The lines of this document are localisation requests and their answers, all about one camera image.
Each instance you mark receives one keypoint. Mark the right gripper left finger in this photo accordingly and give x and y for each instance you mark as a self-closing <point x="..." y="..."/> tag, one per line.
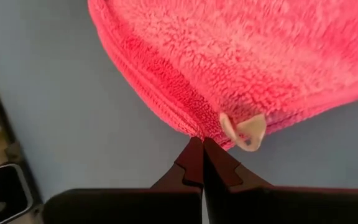
<point x="135" y="205"/>

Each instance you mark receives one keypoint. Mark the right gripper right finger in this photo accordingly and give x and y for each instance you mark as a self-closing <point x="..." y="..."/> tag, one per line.
<point x="259" y="205"/>

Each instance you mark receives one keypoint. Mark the pink fluffy towel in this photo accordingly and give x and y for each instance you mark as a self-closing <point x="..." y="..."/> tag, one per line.
<point x="228" y="62"/>

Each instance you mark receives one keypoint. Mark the grey table mat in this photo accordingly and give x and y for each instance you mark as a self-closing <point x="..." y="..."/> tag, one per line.
<point x="73" y="109"/>

